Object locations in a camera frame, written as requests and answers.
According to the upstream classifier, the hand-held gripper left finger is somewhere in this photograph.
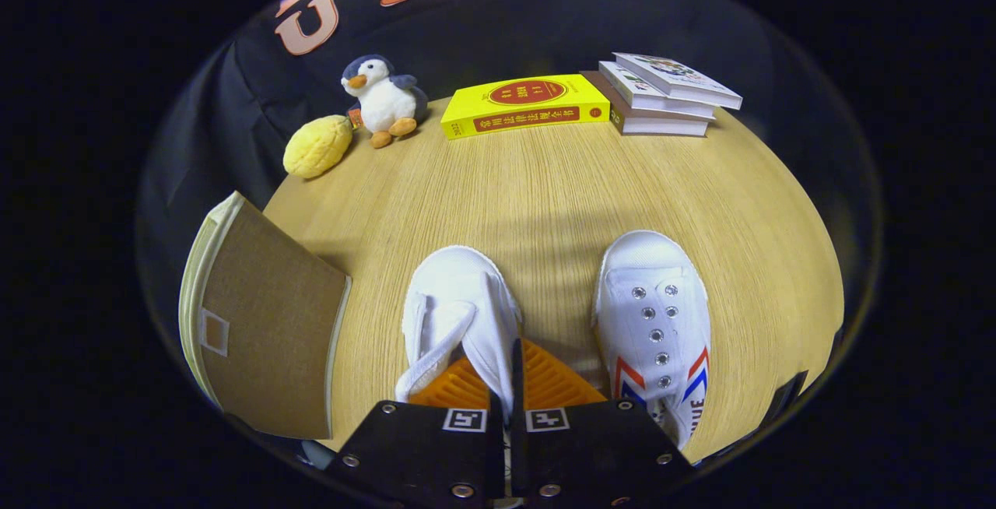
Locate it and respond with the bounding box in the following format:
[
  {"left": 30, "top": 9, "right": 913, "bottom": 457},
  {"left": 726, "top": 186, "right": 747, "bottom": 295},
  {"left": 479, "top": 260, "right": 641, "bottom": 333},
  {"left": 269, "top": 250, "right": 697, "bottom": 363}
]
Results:
[{"left": 325, "top": 357, "right": 507, "bottom": 509}]

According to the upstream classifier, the penguin plush toy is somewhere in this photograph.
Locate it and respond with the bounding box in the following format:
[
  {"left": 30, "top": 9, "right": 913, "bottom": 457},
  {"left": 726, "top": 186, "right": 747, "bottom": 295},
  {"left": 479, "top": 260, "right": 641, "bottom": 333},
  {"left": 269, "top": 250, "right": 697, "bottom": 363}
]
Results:
[{"left": 341, "top": 54, "right": 430, "bottom": 149}]

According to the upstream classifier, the yellow book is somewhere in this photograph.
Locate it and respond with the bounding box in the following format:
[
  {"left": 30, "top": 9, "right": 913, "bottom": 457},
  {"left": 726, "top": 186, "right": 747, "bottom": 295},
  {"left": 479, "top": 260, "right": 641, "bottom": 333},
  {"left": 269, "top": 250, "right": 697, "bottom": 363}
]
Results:
[{"left": 440, "top": 74, "right": 612, "bottom": 141}]

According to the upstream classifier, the brown fabric storage box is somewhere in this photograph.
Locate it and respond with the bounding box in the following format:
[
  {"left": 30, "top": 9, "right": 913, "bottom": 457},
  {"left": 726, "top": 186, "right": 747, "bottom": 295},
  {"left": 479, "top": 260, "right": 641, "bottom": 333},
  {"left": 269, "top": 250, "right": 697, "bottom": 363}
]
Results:
[{"left": 178, "top": 191, "right": 352, "bottom": 441}]

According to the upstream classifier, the yellow bun plush toy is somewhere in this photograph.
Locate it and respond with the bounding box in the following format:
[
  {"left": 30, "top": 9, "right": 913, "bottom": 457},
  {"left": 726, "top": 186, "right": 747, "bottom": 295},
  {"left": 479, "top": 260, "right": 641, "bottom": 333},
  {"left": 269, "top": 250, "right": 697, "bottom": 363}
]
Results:
[{"left": 282, "top": 114, "right": 354, "bottom": 180}]

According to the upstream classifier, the white canvas shoe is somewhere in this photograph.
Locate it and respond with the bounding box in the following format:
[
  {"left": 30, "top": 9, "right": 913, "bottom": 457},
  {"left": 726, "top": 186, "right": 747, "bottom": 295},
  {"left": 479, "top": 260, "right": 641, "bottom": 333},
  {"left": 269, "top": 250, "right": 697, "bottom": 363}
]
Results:
[
  {"left": 395, "top": 245, "right": 524, "bottom": 424},
  {"left": 593, "top": 230, "right": 712, "bottom": 450}
]

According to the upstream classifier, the white illustrated cover book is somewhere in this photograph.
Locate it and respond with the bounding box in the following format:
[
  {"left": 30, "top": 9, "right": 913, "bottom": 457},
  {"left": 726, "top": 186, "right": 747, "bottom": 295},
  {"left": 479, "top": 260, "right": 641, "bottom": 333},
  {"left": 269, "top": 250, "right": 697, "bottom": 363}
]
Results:
[{"left": 612, "top": 52, "right": 743, "bottom": 111}]

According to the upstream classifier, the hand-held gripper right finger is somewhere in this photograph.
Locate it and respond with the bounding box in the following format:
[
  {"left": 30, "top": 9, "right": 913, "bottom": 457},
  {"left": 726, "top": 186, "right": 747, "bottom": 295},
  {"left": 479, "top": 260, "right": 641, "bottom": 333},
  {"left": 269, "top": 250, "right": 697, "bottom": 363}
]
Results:
[{"left": 510, "top": 338, "right": 695, "bottom": 509}]

